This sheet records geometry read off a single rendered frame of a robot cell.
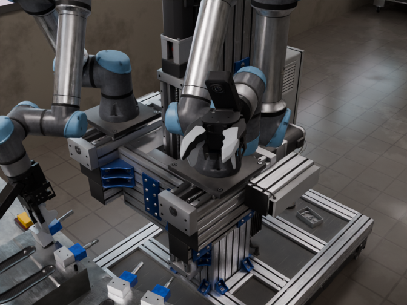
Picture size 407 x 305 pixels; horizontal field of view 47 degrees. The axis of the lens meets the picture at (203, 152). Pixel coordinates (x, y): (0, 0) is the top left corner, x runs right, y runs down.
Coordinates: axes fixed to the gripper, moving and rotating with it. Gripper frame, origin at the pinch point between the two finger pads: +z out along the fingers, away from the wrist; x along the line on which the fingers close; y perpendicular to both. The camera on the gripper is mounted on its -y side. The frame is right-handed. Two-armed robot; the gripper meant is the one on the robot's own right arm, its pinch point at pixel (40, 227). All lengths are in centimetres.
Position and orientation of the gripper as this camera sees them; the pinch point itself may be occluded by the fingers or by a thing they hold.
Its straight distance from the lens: 148.0
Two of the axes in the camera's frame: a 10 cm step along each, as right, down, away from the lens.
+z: 2.0, 8.2, 5.4
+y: 6.9, -5.1, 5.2
